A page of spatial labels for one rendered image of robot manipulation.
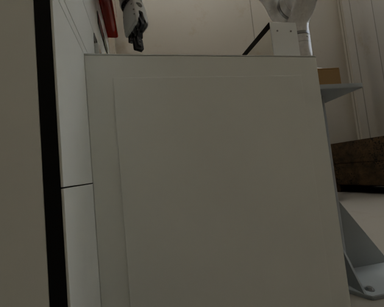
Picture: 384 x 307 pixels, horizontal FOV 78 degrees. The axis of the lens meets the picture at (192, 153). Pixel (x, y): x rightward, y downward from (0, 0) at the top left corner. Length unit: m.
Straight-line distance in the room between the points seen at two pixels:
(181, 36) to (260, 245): 3.79
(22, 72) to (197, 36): 3.88
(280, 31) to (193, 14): 3.60
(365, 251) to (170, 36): 3.67
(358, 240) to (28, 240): 1.28
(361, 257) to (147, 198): 1.09
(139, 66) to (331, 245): 0.68
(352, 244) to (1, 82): 1.35
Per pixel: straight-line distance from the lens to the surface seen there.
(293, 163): 0.69
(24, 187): 0.39
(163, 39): 4.12
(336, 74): 1.26
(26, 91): 0.41
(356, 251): 1.38
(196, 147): 0.58
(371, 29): 5.89
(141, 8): 0.96
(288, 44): 0.86
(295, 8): 1.32
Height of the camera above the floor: 0.53
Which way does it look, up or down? 4 degrees up
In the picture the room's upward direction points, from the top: 6 degrees counter-clockwise
